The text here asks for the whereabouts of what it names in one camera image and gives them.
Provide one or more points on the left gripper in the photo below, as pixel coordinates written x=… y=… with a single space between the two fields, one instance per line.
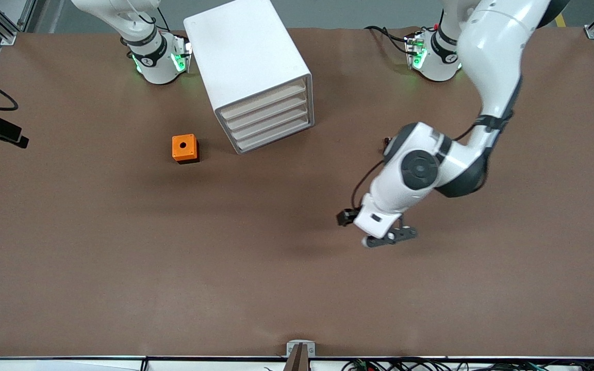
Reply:
x=348 y=217

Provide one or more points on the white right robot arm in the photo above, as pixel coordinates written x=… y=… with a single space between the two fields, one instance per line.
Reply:
x=155 y=56

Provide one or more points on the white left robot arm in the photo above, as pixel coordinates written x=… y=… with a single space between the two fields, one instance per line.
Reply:
x=488 y=56

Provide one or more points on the white drawer cabinet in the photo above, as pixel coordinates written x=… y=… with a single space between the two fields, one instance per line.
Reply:
x=245 y=51

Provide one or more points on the orange box with hole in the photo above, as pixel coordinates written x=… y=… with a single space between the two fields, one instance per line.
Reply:
x=190 y=151

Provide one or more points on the black and white switch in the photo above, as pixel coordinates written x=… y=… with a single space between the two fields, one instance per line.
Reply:
x=385 y=140

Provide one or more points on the grey metal bracket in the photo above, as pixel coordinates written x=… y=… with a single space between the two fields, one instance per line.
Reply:
x=292 y=348

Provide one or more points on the brown tapered post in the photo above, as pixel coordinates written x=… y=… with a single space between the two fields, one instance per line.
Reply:
x=297 y=361

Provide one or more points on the white table edge rail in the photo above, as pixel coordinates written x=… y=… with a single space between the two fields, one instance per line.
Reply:
x=44 y=366

